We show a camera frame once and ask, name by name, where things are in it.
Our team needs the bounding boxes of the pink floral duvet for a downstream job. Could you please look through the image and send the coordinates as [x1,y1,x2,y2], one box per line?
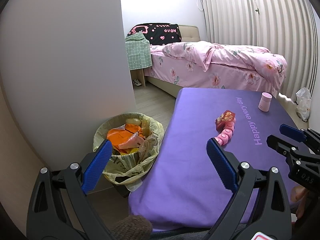
[162,41,287,80]

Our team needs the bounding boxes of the wooden bedside table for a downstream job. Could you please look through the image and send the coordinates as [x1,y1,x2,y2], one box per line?
[130,66,147,87]

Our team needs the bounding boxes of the white pleated curtain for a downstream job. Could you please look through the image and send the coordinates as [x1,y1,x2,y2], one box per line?
[200,0,320,103]

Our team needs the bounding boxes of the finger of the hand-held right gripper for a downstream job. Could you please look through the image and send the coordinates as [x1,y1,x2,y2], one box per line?
[279,124,320,153]
[266,135,300,167]

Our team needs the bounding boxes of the brown fuzzy cloth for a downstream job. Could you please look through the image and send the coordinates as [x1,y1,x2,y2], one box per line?
[110,215,153,240]

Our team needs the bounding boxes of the green checked cloth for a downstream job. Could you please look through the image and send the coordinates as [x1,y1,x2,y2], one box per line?
[125,32,153,70]

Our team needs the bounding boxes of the person's right hand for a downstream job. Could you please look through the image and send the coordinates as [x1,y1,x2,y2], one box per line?
[291,187,310,218]

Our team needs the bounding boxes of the white plastic bag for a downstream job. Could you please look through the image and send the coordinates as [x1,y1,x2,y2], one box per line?
[296,87,312,121]

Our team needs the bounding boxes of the beige bed with pink sheet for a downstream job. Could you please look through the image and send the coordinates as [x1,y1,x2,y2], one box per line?
[145,25,287,98]

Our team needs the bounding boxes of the pink cup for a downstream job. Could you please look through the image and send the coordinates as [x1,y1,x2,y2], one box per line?
[258,92,272,112]

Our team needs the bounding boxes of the black pink printed pillow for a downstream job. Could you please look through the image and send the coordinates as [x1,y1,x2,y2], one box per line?
[127,23,182,45]

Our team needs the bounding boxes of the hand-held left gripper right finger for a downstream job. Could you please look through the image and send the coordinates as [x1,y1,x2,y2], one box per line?
[206,138,293,240]

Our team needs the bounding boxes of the purple table cloth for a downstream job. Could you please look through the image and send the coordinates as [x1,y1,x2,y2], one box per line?
[128,87,304,233]

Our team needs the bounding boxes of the pink pig toy chain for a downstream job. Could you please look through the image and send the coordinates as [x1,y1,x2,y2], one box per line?
[215,121,236,145]

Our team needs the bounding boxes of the orange plastic snack bag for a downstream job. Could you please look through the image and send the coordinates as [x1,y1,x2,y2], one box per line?
[107,124,145,148]

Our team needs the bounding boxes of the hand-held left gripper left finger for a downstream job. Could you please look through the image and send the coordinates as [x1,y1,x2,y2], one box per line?
[26,139,117,240]

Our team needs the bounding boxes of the red printed small box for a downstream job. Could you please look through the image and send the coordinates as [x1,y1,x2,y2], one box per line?
[215,110,236,131]

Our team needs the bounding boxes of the trash bin with yellow bag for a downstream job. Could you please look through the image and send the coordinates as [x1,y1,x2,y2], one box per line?
[93,112,165,198]

